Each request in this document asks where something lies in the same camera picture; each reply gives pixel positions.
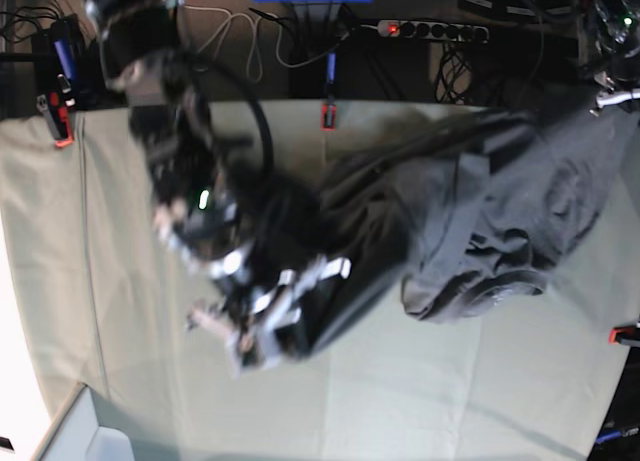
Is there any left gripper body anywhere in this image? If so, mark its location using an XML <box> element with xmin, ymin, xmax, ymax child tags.
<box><xmin>590</xmin><ymin>71</ymin><xmax>639</xmax><ymax>115</ymax></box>

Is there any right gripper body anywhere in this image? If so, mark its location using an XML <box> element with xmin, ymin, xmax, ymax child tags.
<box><xmin>186</xmin><ymin>255</ymin><xmax>352</xmax><ymax>375</ymax></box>

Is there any dark grey t-shirt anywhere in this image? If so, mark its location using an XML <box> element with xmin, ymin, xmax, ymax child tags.
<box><xmin>279</xmin><ymin>106</ymin><xmax>631</xmax><ymax>357</ymax></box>

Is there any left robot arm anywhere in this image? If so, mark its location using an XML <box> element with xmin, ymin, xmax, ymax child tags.
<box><xmin>578</xmin><ymin>0</ymin><xmax>639</xmax><ymax>116</ymax></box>

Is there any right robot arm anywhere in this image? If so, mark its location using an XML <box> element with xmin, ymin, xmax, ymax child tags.
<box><xmin>84</xmin><ymin>0</ymin><xmax>352</xmax><ymax>373</ymax></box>

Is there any white power strip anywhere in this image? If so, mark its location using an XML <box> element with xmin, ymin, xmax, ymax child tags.
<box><xmin>376</xmin><ymin>19</ymin><xmax>490</xmax><ymax>44</ymax></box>

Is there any red clamp top centre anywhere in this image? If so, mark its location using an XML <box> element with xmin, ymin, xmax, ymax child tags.
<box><xmin>321</xmin><ymin>101</ymin><xmax>337</xmax><ymax>131</ymax></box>

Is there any grey plastic bin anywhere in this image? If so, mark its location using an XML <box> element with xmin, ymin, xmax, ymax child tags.
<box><xmin>31</xmin><ymin>382</ymin><xmax>135</xmax><ymax>461</ymax></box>

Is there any red clamp right edge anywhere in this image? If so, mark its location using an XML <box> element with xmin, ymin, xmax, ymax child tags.
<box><xmin>608</xmin><ymin>324</ymin><xmax>640</xmax><ymax>348</ymax></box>

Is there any red clamp edge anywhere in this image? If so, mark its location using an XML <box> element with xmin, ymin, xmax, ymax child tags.
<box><xmin>608</xmin><ymin>324</ymin><xmax>640</xmax><ymax>348</ymax></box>
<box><xmin>36</xmin><ymin>91</ymin><xmax>74</xmax><ymax>149</ymax></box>

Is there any pale green table cloth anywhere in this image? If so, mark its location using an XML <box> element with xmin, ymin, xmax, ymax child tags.
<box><xmin>1</xmin><ymin>110</ymin><xmax>639</xmax><ymax>460</ymax></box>

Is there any red clamp left edge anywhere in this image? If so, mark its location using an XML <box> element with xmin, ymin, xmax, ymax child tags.
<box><xmin>36</xmin><ymin>91</ymin><xmax>74</xmax><ymax>149</ymax></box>

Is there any white cable on floor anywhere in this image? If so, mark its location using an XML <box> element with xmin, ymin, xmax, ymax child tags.
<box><xmin>184</xmin><ymin>5</ymin><xmax>331</xmax><ymax>82</ymax></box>

